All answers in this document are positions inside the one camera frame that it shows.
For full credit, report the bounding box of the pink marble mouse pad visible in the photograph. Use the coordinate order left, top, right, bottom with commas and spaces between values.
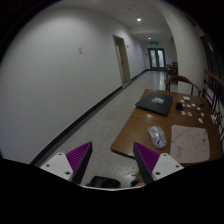
170, 125, 210, 163

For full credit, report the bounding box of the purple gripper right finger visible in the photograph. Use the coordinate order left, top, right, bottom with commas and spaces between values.
132, 141, 185, 184

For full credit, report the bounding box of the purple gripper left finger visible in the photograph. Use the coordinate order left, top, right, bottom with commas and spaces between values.
39, 141, 94, 185

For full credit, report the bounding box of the black bag on floor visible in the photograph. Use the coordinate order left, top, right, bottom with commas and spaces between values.
88, 176, 121, 188

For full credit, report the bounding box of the beige hallway door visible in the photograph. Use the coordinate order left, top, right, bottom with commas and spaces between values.
113, 35, 131, 84

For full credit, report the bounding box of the black closed laptop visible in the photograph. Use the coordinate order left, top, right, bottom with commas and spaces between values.
136, 92, 174, 117

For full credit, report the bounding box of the glass double exit door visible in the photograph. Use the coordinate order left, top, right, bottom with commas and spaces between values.
148, 48, 165, 71

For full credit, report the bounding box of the white computer mouse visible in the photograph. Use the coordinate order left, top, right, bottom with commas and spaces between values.
148, 126, 166, 149

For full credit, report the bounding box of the green exit sign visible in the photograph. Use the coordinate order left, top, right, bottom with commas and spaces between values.
150, 41, 159, 45

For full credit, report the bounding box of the wooden armchair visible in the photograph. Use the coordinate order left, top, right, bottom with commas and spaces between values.
163, 75, 203, 98

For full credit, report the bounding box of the white small packet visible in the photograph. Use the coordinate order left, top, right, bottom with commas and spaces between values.
183, 96, 190, 101

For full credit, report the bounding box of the small black box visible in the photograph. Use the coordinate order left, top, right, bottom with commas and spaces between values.
175, 103, 183, 111

